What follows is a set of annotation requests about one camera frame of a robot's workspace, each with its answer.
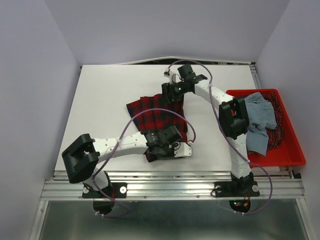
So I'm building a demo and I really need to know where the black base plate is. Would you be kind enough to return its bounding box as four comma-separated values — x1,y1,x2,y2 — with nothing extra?
210,180,260,198
82,182,128,199

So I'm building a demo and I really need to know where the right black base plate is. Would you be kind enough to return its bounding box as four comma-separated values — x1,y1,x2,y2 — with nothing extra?
210,180,260,198

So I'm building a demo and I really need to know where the red plastic bin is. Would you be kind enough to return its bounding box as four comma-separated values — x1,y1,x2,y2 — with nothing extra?
226,88,306,167

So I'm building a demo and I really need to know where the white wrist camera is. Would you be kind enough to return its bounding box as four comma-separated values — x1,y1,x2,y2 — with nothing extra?
163,68,180,84
174,142,193,158

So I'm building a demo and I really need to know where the dark red dotted skirt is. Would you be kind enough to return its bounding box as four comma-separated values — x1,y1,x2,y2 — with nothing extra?
262,91,284,151

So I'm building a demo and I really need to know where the light blue denim skirt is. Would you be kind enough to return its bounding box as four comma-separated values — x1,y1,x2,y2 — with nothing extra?
244,92,277,156

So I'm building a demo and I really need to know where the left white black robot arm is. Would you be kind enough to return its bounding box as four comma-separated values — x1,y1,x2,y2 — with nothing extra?
61,126,182,197

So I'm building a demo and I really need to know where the aluminium front rail frame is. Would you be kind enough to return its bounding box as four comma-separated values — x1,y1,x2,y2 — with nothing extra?
30,167,317,240

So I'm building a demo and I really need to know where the aluminium right side rail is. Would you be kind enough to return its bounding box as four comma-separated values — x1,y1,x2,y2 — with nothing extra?
249,62,262,89

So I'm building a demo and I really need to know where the purple cable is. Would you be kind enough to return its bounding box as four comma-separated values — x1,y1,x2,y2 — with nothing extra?
163,59,273,216
92,108,196,218

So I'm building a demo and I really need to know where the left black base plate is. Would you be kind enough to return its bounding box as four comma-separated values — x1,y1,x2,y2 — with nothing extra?
82,182,128,199

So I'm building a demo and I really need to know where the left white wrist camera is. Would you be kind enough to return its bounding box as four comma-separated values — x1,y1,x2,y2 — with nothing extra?
174,142,193,158

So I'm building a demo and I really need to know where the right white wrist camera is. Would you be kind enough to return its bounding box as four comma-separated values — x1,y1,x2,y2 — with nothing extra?
163,68,180,84

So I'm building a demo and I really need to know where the red navy plaid skirt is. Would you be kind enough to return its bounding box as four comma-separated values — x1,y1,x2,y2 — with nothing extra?
125,92,188,163

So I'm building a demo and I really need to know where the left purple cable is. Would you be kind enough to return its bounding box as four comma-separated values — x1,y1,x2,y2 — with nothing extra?
92,108,196,218

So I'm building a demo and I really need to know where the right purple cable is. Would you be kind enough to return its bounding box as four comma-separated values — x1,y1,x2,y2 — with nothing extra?
163,59,273,216

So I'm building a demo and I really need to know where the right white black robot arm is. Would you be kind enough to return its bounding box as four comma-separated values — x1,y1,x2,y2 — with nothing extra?
161,64,255,198

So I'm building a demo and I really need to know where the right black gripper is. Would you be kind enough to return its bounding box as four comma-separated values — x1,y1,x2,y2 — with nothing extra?
158,80,188,107

